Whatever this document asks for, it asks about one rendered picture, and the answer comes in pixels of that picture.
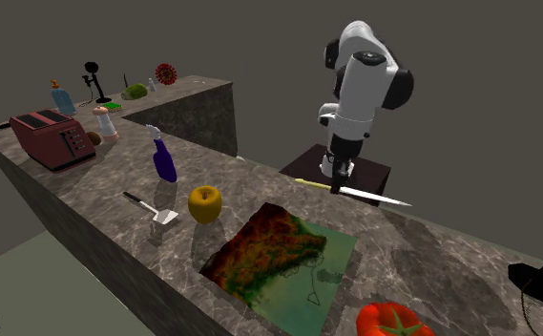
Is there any yellow apple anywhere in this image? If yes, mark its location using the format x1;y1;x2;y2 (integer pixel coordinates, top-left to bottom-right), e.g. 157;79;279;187
187;184;223;226

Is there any dark robot stand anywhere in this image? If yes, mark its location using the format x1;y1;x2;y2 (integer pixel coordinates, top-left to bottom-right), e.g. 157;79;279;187
279;143;391;207

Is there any purple spray bottle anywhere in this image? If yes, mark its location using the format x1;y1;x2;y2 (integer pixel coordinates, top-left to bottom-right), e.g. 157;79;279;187
145;123;179;184

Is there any blue bottle with orange cap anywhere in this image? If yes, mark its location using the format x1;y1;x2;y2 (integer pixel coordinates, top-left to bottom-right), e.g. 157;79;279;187
50;79;78;117

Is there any black lamp base with cord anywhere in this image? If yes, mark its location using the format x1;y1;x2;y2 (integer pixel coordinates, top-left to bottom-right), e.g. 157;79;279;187
507;241;543;336

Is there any red toaster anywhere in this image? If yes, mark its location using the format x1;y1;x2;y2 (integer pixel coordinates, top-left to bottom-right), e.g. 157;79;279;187
9;108;97;173

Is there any black handled metal spatula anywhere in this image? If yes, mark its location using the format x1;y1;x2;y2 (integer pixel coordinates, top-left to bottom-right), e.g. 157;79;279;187
121;191;180;226

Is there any red spiky ball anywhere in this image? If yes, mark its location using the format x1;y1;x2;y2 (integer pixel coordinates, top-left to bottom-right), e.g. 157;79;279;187
154;63;178;87

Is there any white and pink pepper mill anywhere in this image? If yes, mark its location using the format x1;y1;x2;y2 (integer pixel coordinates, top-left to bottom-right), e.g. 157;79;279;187
92;105;120;143

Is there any black stand with round head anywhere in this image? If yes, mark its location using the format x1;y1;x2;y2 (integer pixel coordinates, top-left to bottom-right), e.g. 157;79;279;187
81;61;114;105

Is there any red tomato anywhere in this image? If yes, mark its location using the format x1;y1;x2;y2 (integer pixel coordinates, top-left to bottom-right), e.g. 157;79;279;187
355;301;438;336

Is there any green mossy lump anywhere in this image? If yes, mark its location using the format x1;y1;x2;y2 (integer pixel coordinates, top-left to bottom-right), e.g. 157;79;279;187
120;83;149;101

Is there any yellow handled knife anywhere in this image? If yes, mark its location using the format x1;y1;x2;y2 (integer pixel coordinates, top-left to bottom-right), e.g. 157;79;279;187
294;178;413;208

